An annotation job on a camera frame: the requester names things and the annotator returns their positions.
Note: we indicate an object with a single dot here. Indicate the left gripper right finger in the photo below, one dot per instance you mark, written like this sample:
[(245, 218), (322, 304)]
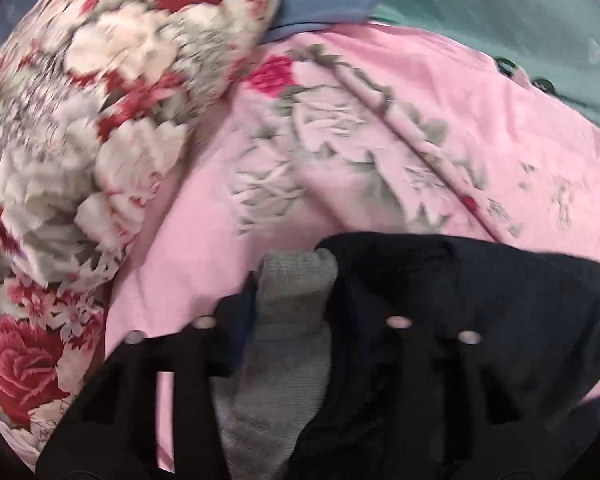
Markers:
[(444, 412)]

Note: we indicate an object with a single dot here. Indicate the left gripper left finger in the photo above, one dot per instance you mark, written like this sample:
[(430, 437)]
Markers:
[(110, 430)]

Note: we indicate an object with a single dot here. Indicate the dark navy pants grey waistband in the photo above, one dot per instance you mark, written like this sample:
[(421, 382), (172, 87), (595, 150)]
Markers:
[(300, 405)]

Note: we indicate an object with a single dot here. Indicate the pink floral bed sheet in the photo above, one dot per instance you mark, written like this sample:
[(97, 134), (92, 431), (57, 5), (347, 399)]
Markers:
[(364, 129)]

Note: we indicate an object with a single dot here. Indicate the red floral quilt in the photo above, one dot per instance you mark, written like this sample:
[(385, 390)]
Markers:
[(98, 98)]

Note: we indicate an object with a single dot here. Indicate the teal heart print sheet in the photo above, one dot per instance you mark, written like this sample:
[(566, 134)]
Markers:
[(555, 42)]

